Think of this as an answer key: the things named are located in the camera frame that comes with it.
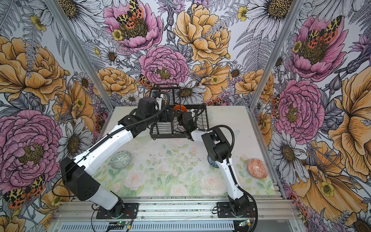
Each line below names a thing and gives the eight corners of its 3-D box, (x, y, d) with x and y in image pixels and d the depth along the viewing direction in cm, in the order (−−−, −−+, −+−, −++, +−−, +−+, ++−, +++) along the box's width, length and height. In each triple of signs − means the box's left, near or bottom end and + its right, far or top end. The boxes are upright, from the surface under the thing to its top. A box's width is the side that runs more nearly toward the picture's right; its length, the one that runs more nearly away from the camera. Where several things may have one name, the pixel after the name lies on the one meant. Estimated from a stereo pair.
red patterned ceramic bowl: (249, 179, 86) (252, 176, 83) (245, 161, 93) (247, 158, 90) (267, 179, 86) (271, 176, 83) (262, 161, 93) (264, 158, 90)
